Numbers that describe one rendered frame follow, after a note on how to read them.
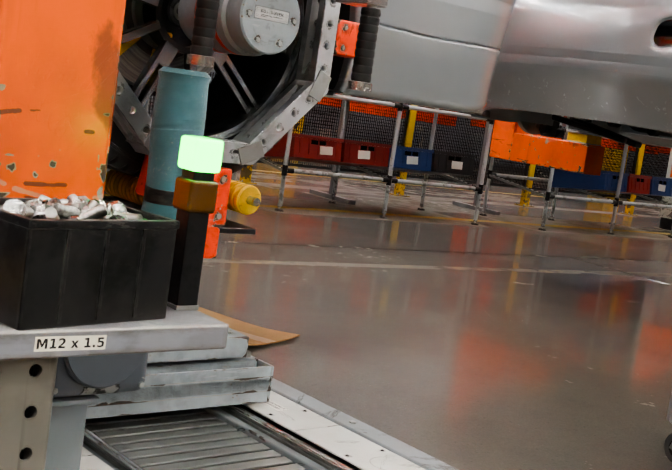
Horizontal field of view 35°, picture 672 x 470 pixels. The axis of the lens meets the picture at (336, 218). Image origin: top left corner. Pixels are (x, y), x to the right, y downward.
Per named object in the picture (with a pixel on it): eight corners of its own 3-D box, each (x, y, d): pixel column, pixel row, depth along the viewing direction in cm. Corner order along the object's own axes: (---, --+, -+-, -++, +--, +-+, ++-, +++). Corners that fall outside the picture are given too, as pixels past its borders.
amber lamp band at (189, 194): (198, 209, 131) (202, 177, 131) (215, 214, 128) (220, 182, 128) (170, 207, 129) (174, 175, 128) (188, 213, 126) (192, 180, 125)
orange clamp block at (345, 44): (310, 51, 216) (343, 57, 222) (334, 54, 210) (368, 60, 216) (315, 17, 215) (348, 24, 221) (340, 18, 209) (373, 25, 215)
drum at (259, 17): (230, 55, 202) (240, -19, 201) (298, 63, 186) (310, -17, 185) (167, 45, 193) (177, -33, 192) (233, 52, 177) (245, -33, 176)
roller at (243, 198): (185, 192, 227) (189, 166, 226) (267, 217, 205) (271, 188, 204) (162, 191, 223) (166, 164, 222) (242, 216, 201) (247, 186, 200)
